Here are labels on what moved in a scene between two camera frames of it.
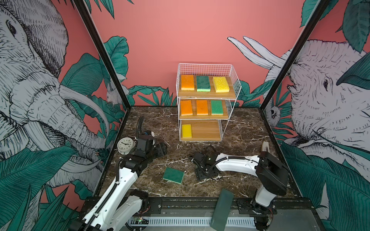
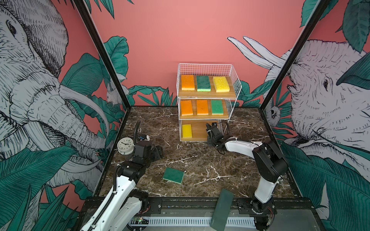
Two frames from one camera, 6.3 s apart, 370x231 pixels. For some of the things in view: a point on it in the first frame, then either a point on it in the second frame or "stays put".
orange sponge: x=187 y=82 stays put
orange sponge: x=186 y=109 stays put
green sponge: x=217 y=108 stays put
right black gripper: x=198 y=174 → x=209 y=140
